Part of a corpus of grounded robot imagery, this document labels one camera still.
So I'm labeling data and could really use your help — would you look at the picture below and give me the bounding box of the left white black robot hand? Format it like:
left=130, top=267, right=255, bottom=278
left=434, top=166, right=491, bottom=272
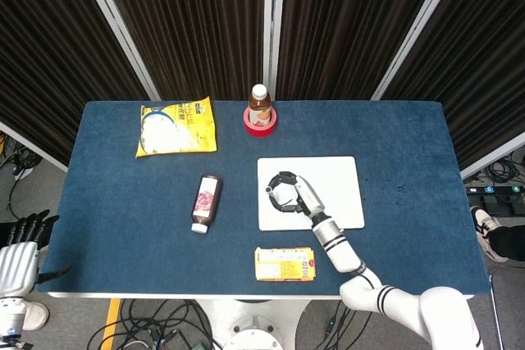
left=0, top=209, right=74, bottom=298

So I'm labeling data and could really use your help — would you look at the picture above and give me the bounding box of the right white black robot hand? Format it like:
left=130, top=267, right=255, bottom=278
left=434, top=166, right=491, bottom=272
left=264, top=169, right=329, bottom=222

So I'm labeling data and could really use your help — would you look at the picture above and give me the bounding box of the white rectangular board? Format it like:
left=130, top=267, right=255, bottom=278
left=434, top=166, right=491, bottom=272
left=257, top=156, right=366, bottom=232

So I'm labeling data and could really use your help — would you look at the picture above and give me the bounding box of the yellow cardboard box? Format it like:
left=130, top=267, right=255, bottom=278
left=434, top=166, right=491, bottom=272
left=253, top=246, right=319, bottom=283

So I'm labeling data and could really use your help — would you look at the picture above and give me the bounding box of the red tape roll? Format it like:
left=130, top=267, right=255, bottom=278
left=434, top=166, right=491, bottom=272
left=243, top=106, right=279, bottom=138

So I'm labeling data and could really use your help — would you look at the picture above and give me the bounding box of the dark sauce bottle pink label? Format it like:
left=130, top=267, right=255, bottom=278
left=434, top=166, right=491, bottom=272
left=190, top=175, right=224, bottom=235

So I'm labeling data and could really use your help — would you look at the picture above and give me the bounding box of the brown tea bottle white cap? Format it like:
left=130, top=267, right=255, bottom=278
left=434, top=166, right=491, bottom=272
left=248, top=84, right=272, bottom=129

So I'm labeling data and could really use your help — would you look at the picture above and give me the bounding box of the yellow floor tape strip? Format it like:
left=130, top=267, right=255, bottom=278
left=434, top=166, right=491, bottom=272
left=100, top=298, right=123, bottom=350

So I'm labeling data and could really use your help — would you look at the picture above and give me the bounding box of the blue felt table mat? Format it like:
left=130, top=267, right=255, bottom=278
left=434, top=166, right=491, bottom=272
left=35, top=99, right=493, bottom=297

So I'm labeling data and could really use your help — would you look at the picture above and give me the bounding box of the yellow snack bag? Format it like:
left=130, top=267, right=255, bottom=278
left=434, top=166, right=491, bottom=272
left=135, top=96, right=218, bottom=159

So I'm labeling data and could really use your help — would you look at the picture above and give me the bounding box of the dark ribbed partition panel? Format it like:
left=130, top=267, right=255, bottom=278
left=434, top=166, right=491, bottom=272
left=73, top=0, right=275, bottom=102
left=371, top=0, right=525, bottom=180
left=0, top=0, right=162, bottom=173
left=270, top=0, right=468, bottom=102

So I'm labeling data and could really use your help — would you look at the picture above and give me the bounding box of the white black sneaker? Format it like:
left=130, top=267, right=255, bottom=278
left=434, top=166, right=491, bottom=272
left=470, top=205, right=504, bottom=261

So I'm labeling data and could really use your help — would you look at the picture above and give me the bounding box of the black power strip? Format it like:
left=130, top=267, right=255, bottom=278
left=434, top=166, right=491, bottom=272
left=466, top=184, right=525, bottom=197

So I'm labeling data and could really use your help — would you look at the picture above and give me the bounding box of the black trouser leg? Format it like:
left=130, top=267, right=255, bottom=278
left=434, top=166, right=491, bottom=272
left=486, top=225, right=525, bottom=263

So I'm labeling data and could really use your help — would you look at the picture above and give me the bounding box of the black green cable bundle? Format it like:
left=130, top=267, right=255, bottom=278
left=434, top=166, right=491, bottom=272
left=0, top=131, right=40, bottom=181

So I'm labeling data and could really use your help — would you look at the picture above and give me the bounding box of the black cable green plug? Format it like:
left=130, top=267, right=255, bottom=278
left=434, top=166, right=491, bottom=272
left=322, top=299, right=358, bottom=341

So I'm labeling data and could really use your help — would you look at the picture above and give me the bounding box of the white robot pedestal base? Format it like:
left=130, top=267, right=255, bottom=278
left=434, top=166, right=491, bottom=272
left=196, top=298, right=313, bottom=350

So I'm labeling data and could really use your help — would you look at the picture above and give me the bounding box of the black cable tangle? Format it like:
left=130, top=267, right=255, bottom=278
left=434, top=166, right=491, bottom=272
left=85, top=299, right=215, bottom=350

